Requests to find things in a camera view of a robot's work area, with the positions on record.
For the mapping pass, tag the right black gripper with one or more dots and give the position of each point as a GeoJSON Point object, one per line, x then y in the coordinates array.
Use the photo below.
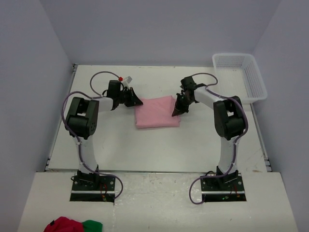
{"type": "Point", "coordinates": [179, 109]}

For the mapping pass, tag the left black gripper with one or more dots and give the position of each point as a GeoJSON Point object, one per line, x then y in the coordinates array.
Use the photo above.
{"type": "Point", "coordinates": [133, 100]}

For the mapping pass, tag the pink t shirt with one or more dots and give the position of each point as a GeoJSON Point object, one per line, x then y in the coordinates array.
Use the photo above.
{"type": "Point", "coordinates": [156, 113]}

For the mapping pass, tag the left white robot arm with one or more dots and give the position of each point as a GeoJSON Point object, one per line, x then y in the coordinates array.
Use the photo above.
{"type": "Point", "coordinates": [81, 122]}

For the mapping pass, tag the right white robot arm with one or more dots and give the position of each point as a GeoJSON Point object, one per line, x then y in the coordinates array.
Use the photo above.
{"type": "Point", "coordinates": [230, 123]}

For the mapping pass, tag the white plastic basket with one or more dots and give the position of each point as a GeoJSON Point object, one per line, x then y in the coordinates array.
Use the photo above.
{"type": "Point", "coordinates": [238, 74]}

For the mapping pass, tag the green folded t shirt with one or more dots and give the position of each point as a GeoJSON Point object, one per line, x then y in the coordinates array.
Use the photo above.
{"type": "Point", "coordinates": [92, 226]}

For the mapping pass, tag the red folded t shirt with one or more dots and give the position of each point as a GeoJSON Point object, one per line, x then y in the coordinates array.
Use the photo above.
{"type": "Point", "coordinates": [64, 224]}

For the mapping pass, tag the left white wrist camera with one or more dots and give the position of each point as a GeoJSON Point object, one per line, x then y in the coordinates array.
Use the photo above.
{"type": "Point", "coordinates": [125, 80]}

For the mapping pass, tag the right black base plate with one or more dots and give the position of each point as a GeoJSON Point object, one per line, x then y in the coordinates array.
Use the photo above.
{"type": "Point", "coordinates": [216, 190]}

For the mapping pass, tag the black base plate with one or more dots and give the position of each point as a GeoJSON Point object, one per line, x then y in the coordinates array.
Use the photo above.
{"type": "Point", "coordinates": [216, 190]}
{"type": "Point", "coordinates": [92, 188]}

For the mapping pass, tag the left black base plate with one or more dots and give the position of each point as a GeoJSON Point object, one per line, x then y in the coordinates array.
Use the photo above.
{"type": "Point", "coordinates": [92, 188]}

